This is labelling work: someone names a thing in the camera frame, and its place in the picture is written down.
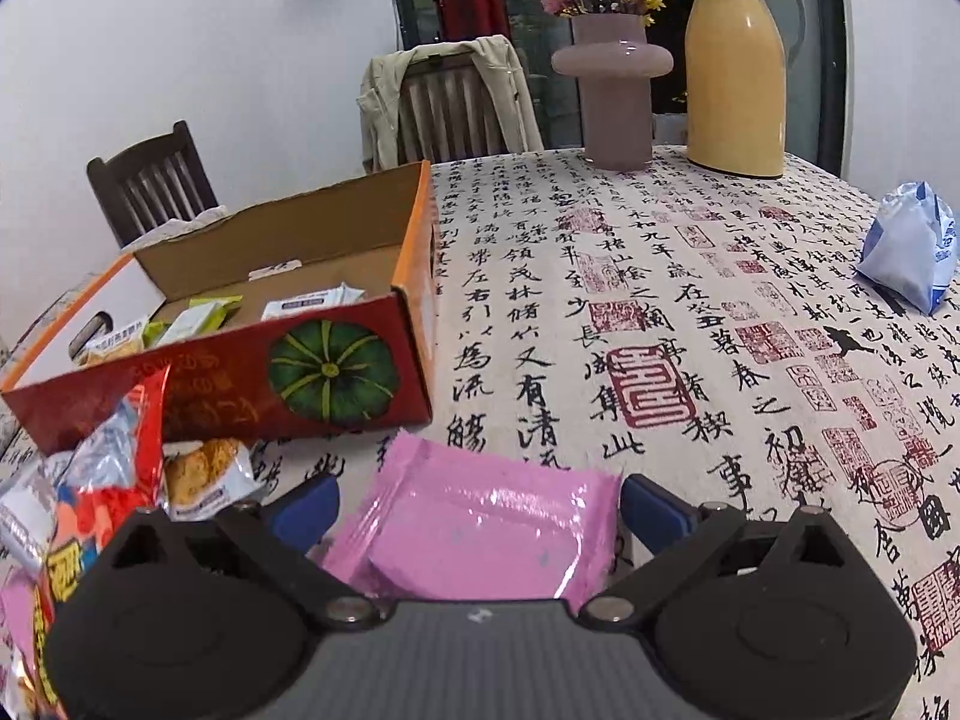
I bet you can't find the pink snack packet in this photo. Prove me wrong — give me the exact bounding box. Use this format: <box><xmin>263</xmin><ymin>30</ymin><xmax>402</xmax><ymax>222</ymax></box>
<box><xmin>321</xmin><ymin>429</ymin><xmax>625</xmax><ymax>608</ymax></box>
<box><xmin>0</xmin><ymin>564</ymin><xmax>42</xmax><ymax>691</ymax></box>

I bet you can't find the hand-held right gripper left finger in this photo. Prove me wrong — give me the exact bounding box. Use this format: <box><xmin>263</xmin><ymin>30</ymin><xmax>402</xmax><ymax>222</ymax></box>
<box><xmin>94</xmin><ymin>472</ymin><xmax>380</xmax><ymax>627</ymax></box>

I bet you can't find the dark framed glass door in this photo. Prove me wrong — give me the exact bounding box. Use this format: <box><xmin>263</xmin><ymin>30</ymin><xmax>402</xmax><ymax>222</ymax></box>
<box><xmin>386</xmin><ymin>0</ymin><xmax>848</xmax><ymax>181</ymax></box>

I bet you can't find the yellow thermos jug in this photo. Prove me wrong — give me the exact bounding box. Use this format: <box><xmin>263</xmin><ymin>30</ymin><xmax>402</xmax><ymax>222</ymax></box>
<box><xmin>684</xmin><ymin>0</ymin><xmax>805</xmax><ymax>179</ymax></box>

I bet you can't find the chair with beige jacket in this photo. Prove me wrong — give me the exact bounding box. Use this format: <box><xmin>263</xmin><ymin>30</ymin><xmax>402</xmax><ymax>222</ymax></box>
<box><xmin>356</xmin><ymin>35</ymin><xmax>545</xmax><ymax>173</ymax></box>

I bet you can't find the red chips bag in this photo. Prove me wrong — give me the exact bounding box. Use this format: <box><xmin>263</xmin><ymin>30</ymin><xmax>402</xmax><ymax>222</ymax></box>
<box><xmin>22</xmin><ymin>364</ymin><xmax>173</xmax><ymax>720</ymax></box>

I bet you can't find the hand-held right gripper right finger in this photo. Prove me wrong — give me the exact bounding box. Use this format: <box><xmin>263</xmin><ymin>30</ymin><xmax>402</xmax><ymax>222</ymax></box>
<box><xmin>581</xmin><ymin>474</ymin><xmax>863</xmax><ymax>631</ymax></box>

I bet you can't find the wooden chair with slats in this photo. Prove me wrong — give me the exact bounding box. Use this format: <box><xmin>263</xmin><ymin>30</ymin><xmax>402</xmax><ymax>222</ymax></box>
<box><xmin>397</xmin><ymin>52</ymin><xmax>518</xmax><ymax>166</ymax></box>

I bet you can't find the grey snack packet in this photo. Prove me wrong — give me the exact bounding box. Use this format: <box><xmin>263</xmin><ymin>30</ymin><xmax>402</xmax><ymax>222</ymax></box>
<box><xmin>261</xmin><ymin>283</ymin><xmax>368</xmax><ymax>325</ymax></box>
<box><xmin>0</xmin><ymin>457</ymin><xmax>61</xmax><ymax>578</ymax></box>

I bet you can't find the red cardboard box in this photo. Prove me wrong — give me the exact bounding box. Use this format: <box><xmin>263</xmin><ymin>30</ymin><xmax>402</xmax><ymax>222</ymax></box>
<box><xmin>0</xmin><ymin>160</ymin><xmax>437</xmax><ymax>458</ymax></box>

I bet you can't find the green snack packet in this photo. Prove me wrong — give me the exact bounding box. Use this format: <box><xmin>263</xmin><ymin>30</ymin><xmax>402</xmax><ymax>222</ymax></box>
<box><xmin>142</xmin><ymin>296</ymin><xmax>245</xmax><ymax>350</ymax></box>

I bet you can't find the dark wooden chair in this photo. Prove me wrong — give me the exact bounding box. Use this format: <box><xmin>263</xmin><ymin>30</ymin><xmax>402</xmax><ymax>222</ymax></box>
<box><xmin>86</xmin><ymin>120</ymin><xmax>220</xmax><ymax>248</ymax></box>

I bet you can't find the blue and white plastic bag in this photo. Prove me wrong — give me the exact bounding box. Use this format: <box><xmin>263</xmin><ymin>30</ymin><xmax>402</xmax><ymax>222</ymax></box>
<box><xmin>855</xmin><ymin>181</ymin><xmax>959</xmax><ymax>316</ymax></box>

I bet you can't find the pink glass vase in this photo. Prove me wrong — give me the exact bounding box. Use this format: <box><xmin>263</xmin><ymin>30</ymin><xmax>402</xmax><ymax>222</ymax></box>
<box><xmin>551</xmin><ymin>13</ymin><xmax>674</xmax><ymax>172</ymax></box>

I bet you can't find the red hanging garment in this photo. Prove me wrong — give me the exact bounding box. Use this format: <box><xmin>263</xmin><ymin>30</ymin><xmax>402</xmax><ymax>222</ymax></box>
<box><xmin>435</xmin><ymin>0</ymin><xmax>511</xmax><ymax>42</ymax></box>

